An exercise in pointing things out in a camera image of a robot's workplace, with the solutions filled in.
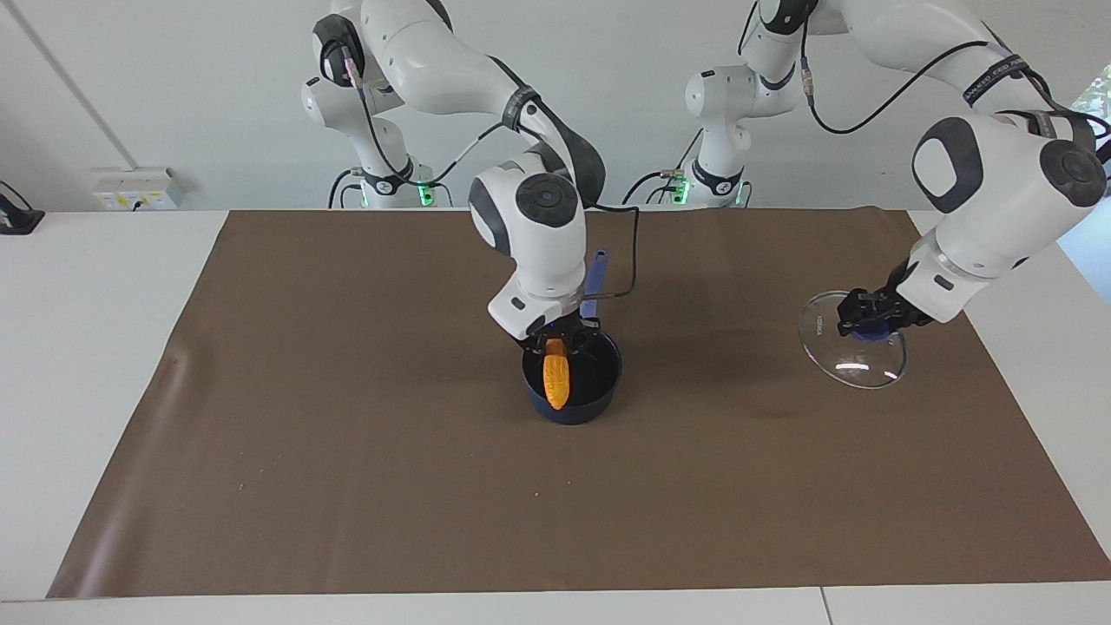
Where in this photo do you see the glass lid with purple knob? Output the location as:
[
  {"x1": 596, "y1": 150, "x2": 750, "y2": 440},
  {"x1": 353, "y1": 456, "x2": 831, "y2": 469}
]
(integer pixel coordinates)
[{"x1": 798, "y1": 290, "x2": 909, "y2": 390}]

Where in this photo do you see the yellow toy corn cob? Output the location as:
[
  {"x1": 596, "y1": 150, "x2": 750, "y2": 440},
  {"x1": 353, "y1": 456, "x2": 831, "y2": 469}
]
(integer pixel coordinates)
[{"x1": 542, "y1": 338, "x2": 572, "y2": 411}]

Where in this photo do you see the brown table mat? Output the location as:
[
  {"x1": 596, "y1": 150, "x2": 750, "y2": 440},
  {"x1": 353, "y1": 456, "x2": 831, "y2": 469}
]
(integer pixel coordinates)
[{"x1": 47, "y1": 207, "x2": 1111, "y2": 599}]

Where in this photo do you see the black device at table edge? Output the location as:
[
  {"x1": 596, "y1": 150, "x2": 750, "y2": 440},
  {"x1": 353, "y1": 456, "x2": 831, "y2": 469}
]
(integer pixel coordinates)
[{"x1": 0, "y1": 180, "x2": 46, "y2": 236}]

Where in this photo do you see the dark saucepan with purple handle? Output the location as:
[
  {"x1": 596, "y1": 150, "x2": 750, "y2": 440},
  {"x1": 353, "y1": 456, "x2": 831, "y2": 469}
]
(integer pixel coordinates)
[{"x1": 522, "y1": 249, "x2": 623, "y2": 426}]

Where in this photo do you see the black left arm base cable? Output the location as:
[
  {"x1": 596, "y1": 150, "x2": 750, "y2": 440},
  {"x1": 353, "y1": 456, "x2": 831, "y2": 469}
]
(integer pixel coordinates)
[{"x1": 620, "y1": 128, "x2": 704, "y2": 207}]

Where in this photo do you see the black arm base cable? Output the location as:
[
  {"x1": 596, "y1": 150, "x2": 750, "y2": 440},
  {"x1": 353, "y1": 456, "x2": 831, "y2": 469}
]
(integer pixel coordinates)
[
  {"x1": 326, "y1": 167, "x2": 365, "y2": 210},
  {"x1": 620, "y1": 128, "x2": 704, "y2": 207}
]

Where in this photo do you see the black right arm base cable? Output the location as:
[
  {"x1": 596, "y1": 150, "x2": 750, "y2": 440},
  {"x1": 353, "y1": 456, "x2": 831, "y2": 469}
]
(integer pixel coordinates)
[{"x1": 326, "y1": 167, "x2": 365, "y2": 210}]

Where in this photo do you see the white wall power outlet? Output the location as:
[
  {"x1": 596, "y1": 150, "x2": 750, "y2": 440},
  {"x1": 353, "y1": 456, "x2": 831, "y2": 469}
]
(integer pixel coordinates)
[{"x1": 90, "y1": 166, "x2": 186, "y2": 213}]

